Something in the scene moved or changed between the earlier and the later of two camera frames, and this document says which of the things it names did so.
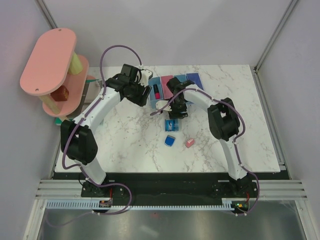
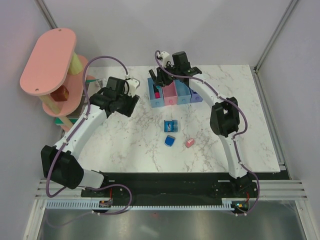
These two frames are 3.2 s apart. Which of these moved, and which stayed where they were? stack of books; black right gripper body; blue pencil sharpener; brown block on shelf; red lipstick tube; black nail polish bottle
Moved: black nail polish bottle; black right gripper body
Stayed: blue pencil sharpener; brown block on shelf; stack of books; red lipstick tube
